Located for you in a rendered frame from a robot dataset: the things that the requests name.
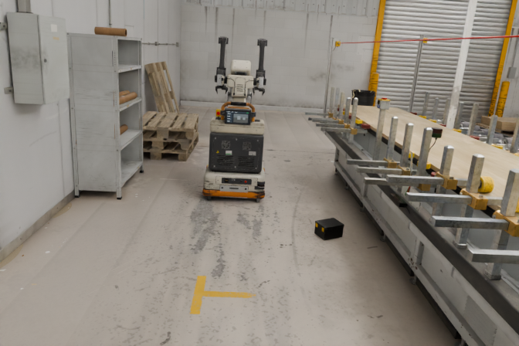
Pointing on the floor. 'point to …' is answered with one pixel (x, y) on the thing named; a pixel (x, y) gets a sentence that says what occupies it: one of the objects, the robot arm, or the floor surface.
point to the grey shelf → (104, 110)
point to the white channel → (466, 40)
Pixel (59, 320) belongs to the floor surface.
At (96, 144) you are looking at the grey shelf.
